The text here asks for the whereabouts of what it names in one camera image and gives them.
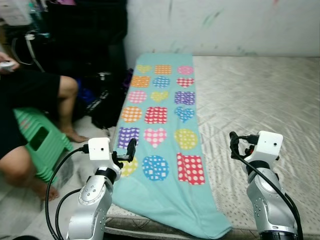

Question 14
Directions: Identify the white bundle with print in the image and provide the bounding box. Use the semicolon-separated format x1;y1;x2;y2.
0;0;34;27

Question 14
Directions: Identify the person in blue shirt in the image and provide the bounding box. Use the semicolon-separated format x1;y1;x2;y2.
0;47;90;202

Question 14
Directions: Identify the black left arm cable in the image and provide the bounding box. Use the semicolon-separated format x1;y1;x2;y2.
45;144;92;240

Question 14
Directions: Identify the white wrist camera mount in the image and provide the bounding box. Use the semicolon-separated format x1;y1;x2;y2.
88;137;112;174
249;131;284;169

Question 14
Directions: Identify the green plastic stool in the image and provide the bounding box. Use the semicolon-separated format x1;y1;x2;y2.
14;107;75;184

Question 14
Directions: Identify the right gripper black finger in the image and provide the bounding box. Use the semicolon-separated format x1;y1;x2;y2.
229;131;242;161

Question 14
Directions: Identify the teal blanket with coloured patches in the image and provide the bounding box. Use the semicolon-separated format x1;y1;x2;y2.
111;52;234;240

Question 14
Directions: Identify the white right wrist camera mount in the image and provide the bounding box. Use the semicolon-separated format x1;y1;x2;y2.
249;131;284;169

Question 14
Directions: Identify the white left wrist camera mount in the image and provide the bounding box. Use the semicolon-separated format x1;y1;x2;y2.
88;137;112;174

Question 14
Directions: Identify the person's left hand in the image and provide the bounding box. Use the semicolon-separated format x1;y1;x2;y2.
0;59;20;74

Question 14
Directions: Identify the blue fabric item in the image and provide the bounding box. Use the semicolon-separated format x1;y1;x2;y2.
76;86;97;107

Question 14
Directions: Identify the black bag pile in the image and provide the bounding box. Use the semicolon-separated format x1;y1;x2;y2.
10;0;134;130

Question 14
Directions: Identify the quilted beige spotted mattress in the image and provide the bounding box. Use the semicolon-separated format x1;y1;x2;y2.
102;54;320;239

